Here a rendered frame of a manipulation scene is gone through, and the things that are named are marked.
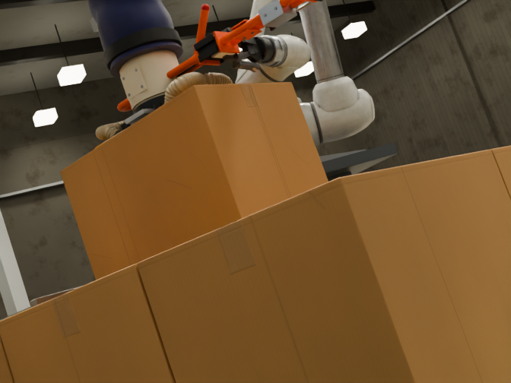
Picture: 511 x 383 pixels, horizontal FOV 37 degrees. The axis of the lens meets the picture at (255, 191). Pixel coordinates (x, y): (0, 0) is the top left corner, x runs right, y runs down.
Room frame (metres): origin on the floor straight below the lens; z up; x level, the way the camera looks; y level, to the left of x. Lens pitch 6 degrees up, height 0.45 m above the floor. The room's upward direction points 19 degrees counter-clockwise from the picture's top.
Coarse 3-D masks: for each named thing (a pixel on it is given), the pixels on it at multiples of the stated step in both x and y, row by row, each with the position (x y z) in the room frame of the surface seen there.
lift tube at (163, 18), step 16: (96, 0) 2.06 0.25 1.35; (112, 0) 2.03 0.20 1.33; (128, 0) 2.03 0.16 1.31; (144, 0) 2.04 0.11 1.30; (160, 0) 2.12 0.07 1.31; (96, 16) 2.10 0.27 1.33; (112, 16) 2.03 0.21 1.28; (128, 16) 2.02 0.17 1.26; (144, 16) 2.02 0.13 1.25; (160, 16) 2.06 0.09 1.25; (112, 32) 2.04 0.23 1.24; (128, 32) 2.02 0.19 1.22; (144, 48) 2.02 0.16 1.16; (160, 48) 2.05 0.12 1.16; (176, 48) 2.10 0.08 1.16; (112, 64) 2.06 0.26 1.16
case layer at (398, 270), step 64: (320, 192) 0.98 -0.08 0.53; (384, 192) 1.04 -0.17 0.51; (448, 192) 1.21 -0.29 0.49; (192, 256) 1.12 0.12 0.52; (256, 256) 1.05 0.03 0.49; (320, 256) 1.00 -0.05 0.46; (384, 256) 0.99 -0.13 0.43; (448, 256) 1.14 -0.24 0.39; (64, 320) 1.31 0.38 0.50; (128, 320) 1.22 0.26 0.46; (192, 320) 1.14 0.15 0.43; (256, 320) 1.07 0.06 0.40; (320, 320) 1.02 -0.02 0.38; (384, 320) 0.96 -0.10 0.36; (448, 320) 1.08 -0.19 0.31
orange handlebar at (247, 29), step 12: (288, 0) 1.79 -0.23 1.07; (300, 0) 1.81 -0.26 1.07; (240, 24) 1.89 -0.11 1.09; (252, 24) 1.86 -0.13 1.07; (228, 36) 1.91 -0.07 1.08; (240, 36) 1.90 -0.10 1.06; (252, 36) 1.93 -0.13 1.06; (192, 60) 1.99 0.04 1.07; (168, 72) 2.05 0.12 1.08; (180, 72) 2.03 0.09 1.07; (120, 108) 2.18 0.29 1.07
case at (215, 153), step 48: (192, 96) 1.78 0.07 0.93; (240, 96) 1.89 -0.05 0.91; (288, 96) 2.05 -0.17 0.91; (144, 144) 1.92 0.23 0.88; (192, 144) 1.81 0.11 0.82; (240, 144) 1.84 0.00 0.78; (288, 144) 1.99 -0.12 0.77; (96, 192) 2.07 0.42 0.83; (144, 192) 1.95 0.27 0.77; (192, 192) 1.85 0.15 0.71; (240, 192) 1.79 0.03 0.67; (288, 192) 1.93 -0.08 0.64; (96, 240) 2.11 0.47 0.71; (144, 240) 1.99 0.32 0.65
